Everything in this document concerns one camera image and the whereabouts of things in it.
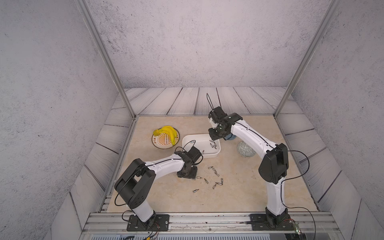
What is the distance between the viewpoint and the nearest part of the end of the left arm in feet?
2.14

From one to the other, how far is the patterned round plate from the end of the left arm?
0.94 ft

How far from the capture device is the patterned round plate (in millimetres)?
1036
